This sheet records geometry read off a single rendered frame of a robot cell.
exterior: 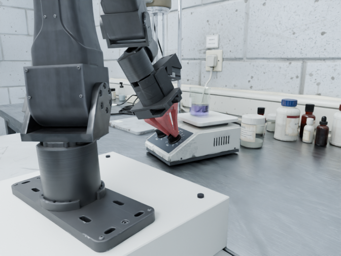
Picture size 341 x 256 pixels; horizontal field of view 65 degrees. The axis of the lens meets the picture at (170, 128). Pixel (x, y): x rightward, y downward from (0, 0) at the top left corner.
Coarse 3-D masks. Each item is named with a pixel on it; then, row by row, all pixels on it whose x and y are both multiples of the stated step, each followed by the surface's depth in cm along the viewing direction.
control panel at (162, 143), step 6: (180, 132) 62; (186, 132) 61; (150, 138) 67; (156, 138) 65; (162, 138) 64; (186, 138) 59; (156, 144) 63; (162, 144) 61; (168, 144) 60; (174, 144) 59; (168, 150) 58
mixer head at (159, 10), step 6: (150, 0) 85; (156, 0) 86; (162, 0) 86; (168, 0) 88; (150, 6) 87; (156, 6) 87; (162, 6) 87; (168, 6) 88; (150, 12) 88; (156, 12) 88; (162, 12) 88; (168, 12) 92
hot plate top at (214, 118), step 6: (180, 114) 69; (186, 114) 69; (210, 114) 69; (216, 114) 69; (222, 114) 69; (186, 120) 63; (192, 120) 62; (198, 120) 61; (204, 120) 61; (210, 120) 61; (216, 120) 61; (222, 120) 62; (228, 120) 63; (234, 120) 64
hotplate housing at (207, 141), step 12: (180, 120) 70; (192, 132) 60; (204, 132) 60; (216, 132) 61; (228, 132) 63; (240, 132) 65; (180, 144) 58; (192, 144) 59; (204, 144) 60; (216, 144) 62; (228, 144) 64; (156, 156) 63; (168, 156) 57; (180, 156) 58; (192, 156) 59; (204, 156) 62
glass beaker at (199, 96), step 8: (192, 88) 64; (200, 88) 63; (208, 88) 63; (192, 96) 64; (200, 96) 63; (208, 96) 64; (192, 104) 65; (200, 104) 64; (208, 104) 65; (192, 112) 65; (200, 112) 64; (208, 112) 65
